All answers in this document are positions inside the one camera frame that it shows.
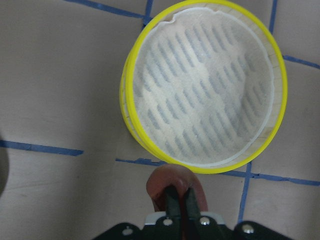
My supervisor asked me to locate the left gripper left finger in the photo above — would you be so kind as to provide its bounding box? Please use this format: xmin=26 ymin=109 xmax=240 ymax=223
xmin=164 ymin=185 xmax=181 ymax=219

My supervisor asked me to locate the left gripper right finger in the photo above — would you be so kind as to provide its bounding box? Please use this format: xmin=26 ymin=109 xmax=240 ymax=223
xmin=184 ymin=188 xmax=201 ymax=220

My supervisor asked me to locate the brown bun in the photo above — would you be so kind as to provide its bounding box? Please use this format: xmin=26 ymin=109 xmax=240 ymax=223
xmin=146 ymin=164 xmax=209 ymax=240

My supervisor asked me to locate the yellow steamer layer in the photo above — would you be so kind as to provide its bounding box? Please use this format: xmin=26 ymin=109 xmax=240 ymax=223
xmin=119 ymin=53 xmax=149 ymax=151
xmin=125 ymin=0 xmax=288 ymax=174

